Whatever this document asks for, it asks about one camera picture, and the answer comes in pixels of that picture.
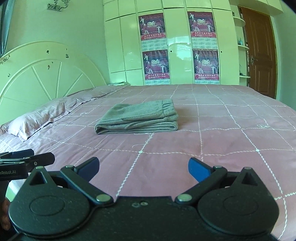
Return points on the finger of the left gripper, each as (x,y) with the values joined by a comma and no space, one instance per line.
(44,159)
(17,154)

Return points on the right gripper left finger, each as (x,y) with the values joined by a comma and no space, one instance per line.
(88,169)

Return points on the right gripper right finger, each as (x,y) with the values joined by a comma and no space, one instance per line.
(199,170)

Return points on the grey pants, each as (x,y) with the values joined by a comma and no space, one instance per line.
(146,117)

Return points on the person's left hand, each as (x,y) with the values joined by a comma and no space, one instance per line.
(5,221)

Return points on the pink pillow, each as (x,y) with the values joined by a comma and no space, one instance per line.
(27,124)

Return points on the pink checked bed sheet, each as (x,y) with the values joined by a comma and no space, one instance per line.
(231,126)

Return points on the cream round headboard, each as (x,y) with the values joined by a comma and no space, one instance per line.
(35,73)

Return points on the lower right red poster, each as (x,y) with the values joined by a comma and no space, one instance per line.
(206,66)

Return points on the red poster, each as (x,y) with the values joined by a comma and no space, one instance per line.
(206,66)
(203,31)
(156,67)
(152,32)

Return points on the lower left red poster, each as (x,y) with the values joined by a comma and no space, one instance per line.
(156,67)

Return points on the upper right red poster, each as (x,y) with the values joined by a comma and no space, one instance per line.
(203,31)

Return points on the cream white wardrobe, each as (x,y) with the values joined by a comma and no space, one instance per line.
(123,44)

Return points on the brown wooden door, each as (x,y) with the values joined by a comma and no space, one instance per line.
(262,52)

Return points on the upper left red poster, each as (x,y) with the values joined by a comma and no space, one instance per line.
(152,32)

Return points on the corner wall shelves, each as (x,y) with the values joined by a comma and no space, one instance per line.
(243,49)

